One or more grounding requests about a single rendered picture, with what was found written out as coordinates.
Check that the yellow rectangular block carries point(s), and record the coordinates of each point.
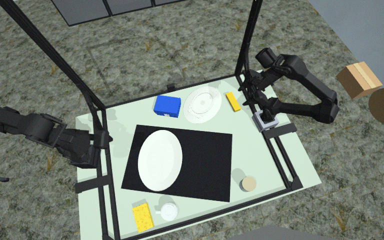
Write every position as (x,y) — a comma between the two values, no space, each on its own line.
(233,102)

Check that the black rectangular mat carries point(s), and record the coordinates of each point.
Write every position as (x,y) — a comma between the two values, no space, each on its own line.
(205,171)

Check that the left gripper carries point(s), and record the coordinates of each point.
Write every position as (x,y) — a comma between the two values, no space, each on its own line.
(258,97)

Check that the yellow sponge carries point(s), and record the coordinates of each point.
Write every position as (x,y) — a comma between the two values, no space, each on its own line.
(143,218)

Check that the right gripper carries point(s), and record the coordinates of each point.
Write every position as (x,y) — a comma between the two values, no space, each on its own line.
(100,138)

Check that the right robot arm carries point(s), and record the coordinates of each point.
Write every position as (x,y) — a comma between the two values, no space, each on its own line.
(39,128)

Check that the grey cup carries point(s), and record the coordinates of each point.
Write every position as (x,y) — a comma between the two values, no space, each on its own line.
(169,211)

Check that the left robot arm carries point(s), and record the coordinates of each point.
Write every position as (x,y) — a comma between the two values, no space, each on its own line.
(295,69)

